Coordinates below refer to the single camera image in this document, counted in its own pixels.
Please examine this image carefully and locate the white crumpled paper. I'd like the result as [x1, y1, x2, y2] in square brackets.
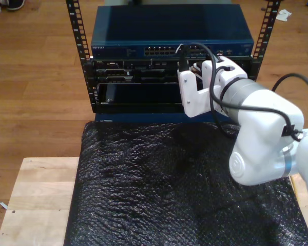
[275, 9, 293, 23]

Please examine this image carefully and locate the blue network switch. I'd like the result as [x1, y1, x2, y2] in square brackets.
[90, 4, 255, 60]

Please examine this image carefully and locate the black bubble mat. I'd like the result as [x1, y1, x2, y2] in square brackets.
[63, 118, 308, 246]

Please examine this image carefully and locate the black perforated rack post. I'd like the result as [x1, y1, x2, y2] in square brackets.
[65, 0, 100, 114]
[242, 0, 282, 83]

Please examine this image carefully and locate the yellow network cable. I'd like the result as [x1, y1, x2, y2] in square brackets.
[290, 175, 298, 198]

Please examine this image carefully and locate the blue metal base plate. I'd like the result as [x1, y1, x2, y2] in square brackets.
[94, 111, 237, 124]

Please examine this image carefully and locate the black rack server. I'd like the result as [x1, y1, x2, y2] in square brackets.
[91, 57, 254, 85]

